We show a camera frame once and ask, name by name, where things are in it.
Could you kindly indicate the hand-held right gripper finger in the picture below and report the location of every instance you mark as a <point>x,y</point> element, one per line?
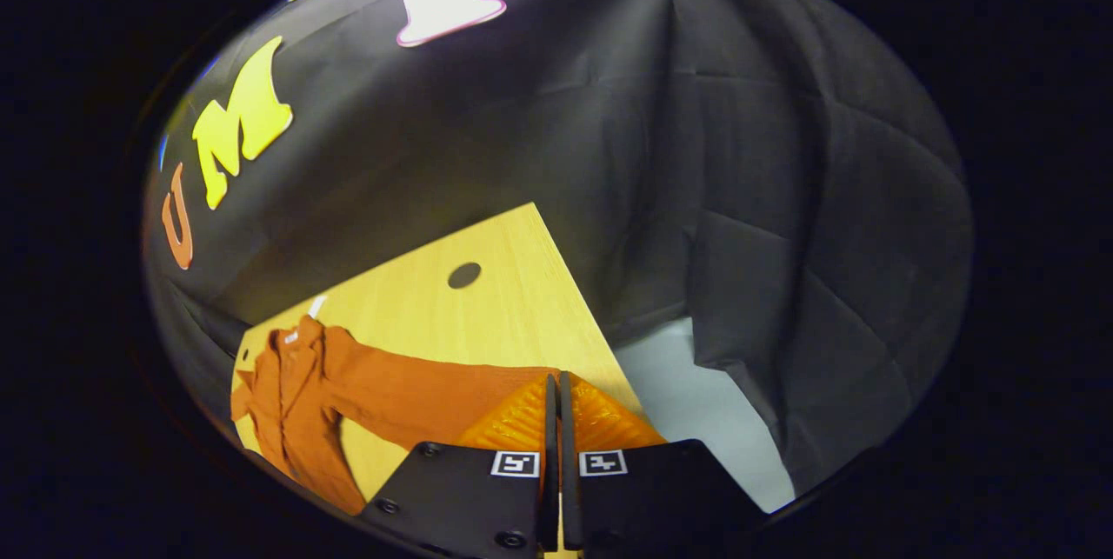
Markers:
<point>569,498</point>
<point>551,498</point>

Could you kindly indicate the rust orange button shirt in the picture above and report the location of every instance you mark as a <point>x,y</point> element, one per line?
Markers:
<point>391,385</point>

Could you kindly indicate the black backdrop cloth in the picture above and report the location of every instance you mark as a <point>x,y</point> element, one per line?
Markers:
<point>696,150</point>

